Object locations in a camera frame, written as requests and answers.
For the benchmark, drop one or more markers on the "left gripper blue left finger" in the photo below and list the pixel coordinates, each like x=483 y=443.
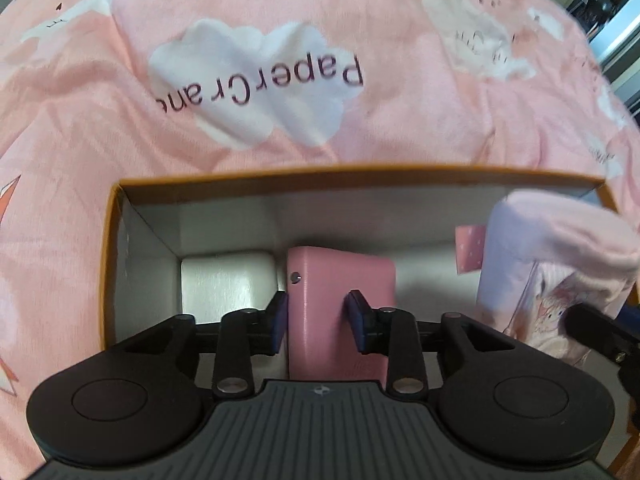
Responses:
x=276 y=319

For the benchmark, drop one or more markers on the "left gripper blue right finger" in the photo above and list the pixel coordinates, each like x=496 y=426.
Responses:
x=360 y=318

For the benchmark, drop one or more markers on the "pink wallet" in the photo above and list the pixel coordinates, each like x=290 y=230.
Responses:
x=321 y=347

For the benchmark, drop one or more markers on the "white glasses case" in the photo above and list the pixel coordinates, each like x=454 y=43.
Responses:
x=215 y=285

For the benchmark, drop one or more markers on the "pink cloth bundle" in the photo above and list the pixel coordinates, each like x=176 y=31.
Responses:
x=539 y=254

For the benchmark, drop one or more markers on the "orange cardboard box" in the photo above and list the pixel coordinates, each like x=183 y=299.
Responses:
x=408 y=214

